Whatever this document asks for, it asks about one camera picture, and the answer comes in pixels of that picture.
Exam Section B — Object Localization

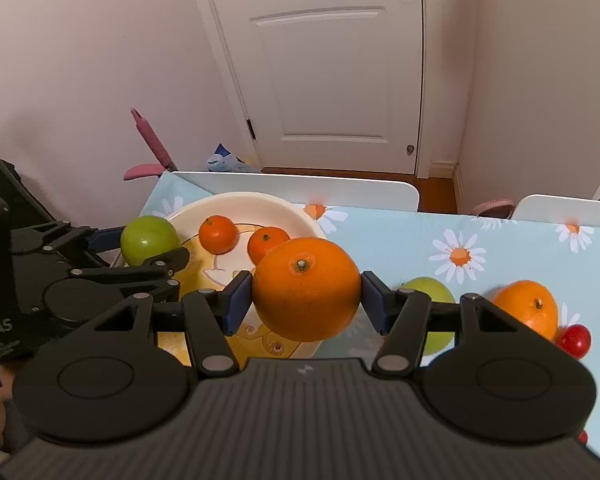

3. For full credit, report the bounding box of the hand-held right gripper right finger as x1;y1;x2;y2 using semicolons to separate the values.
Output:
361;270;536;379

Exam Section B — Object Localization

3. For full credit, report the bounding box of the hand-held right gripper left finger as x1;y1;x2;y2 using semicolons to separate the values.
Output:
80;270;254;379

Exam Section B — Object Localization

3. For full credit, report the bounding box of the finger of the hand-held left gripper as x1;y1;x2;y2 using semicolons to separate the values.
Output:
69;246;191;307
10;222;127;269

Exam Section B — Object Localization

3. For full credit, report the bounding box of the green apple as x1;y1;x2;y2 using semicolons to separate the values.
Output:
120;216;181;267
399;276;457;356

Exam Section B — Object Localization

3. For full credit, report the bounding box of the large orange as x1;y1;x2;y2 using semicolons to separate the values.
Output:
491;280;560;342
252;236;363;343

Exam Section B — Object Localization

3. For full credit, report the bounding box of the cream ceramic bowl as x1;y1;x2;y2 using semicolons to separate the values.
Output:
157;191;331;361

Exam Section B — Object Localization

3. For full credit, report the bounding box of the small tangerine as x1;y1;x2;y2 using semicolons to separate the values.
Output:
198;215;240;255
247;226;291;266

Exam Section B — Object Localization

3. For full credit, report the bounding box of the blue daisy print tablecloth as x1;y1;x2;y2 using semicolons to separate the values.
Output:
110;170;600;466

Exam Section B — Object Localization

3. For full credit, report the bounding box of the white chair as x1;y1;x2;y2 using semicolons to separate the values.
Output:
170;171;421;212
510;194;600;229

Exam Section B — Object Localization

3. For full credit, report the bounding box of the pink slipper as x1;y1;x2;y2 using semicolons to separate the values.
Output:
472;199;516;218

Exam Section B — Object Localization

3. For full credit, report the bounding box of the white panel door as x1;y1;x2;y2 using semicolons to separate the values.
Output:
186;0;431;177

